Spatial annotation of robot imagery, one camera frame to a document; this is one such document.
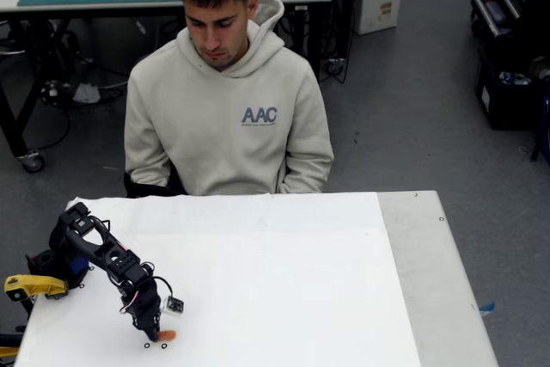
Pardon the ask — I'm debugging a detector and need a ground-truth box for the yellow clamp with black bar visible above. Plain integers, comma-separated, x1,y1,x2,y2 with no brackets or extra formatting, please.
3,274,70,315

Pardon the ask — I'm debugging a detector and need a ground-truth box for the large white paper sheet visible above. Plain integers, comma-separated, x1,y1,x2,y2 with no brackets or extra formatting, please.
12,191,422,367

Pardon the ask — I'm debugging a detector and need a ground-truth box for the grey caster wheel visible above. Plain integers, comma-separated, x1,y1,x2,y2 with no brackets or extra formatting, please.
19,150,46,173

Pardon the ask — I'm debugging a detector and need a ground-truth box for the man in beige hoodie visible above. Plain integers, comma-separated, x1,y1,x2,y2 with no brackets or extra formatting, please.
124,0,335,196

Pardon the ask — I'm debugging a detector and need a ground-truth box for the white rag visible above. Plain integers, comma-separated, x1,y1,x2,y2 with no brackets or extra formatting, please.
72,82,101,104

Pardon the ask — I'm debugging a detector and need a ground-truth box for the black storage bin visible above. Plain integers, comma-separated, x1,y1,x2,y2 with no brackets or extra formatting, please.
474,46,550,131

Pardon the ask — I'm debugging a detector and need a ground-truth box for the small white wrist camera board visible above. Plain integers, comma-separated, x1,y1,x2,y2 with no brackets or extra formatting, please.
161,296,186,317

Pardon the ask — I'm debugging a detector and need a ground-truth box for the thin black camera cable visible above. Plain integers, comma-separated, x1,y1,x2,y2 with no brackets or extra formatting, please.
152,276,174,299

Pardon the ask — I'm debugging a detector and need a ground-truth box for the yellow clamp handle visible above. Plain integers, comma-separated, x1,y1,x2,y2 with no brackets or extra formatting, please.
0,332,22,362

